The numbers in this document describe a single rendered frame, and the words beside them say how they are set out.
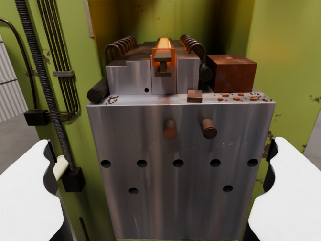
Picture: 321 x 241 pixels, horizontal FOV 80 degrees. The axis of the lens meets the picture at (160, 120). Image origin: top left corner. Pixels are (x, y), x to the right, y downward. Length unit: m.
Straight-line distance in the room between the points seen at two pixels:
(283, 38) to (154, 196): 0.53
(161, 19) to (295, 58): 0.52
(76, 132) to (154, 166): 0.34
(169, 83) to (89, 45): 0.27
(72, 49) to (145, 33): 0.38
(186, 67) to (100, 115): 0.21
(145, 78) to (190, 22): 0.51
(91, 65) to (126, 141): 0.27
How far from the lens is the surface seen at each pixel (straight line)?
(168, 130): 0.37
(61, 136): 0.72
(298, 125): 0.77
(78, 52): 0.61
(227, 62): 0.45
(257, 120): 0.44
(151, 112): 0.39
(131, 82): 0.44
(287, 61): 0.66
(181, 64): 0.43
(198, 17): 0.91
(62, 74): 0.63
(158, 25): 0.90
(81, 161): 0.78
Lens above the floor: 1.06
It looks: 27 degrees down
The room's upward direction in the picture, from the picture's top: 2 degrees counter-clockwise
